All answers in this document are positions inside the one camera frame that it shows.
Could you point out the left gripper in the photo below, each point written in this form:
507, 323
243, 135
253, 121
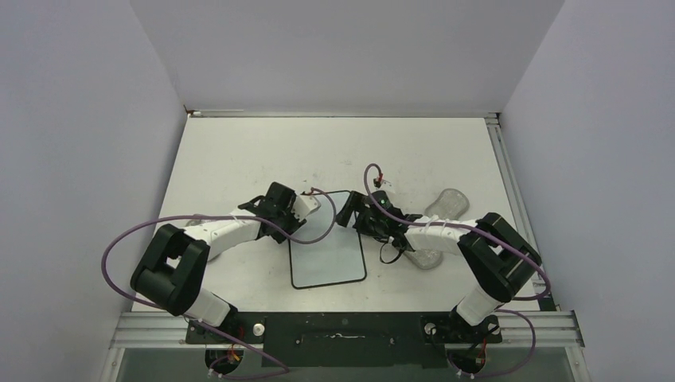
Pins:
295, 223

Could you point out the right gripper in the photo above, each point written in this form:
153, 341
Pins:
354, 203

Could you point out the white whiteboard black frame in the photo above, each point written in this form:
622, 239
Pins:
337, 259

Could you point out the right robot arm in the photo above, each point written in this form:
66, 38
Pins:
501, 260

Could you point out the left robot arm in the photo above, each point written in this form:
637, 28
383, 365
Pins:
172, 268

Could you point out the glittery pad at right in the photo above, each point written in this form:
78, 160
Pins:
450, 204

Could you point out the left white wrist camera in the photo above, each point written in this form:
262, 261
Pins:
304, 206

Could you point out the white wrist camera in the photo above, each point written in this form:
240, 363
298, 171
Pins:
383, 184
304, 206

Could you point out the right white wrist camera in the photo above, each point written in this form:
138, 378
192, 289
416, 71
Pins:
383, 184

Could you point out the aluminium back rail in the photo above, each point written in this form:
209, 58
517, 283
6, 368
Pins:
194, 113

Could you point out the aluminium rail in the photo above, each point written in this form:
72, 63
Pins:
516, 202
154, 330
194, 113

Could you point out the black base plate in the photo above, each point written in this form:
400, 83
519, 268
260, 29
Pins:
362, 339

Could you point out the aluminium right rail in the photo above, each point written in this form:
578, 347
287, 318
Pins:
516, 202

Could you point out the aluminium front rail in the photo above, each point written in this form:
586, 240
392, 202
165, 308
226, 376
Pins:
154, 330

